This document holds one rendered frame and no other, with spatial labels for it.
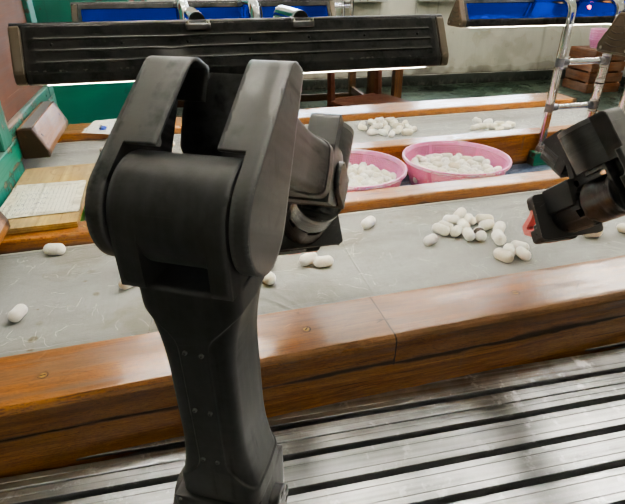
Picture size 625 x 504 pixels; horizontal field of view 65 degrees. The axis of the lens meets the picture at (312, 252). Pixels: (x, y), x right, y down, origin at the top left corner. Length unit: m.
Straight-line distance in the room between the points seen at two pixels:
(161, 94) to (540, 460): 0.57
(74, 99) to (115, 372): 3.03
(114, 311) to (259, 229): 0.54
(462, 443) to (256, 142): 0.50
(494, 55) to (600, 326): 6.07
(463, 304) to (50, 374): 0.53
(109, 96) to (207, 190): 3.29
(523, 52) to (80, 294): 6.54
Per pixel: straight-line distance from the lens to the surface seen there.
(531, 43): 7.04
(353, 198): 1.03
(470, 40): 6.61
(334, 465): 0.63
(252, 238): 0.24
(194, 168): 0.26
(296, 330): 0.65
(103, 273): 0.88
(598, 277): 0.87
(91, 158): 1.46
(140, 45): 0.76
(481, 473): 0.65
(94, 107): 3.56
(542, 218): 0.76
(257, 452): 0.39
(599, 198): 0.70
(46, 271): 0.92
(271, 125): 0.26
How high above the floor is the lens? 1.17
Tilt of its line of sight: 29 degrees down
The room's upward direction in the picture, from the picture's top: straight up
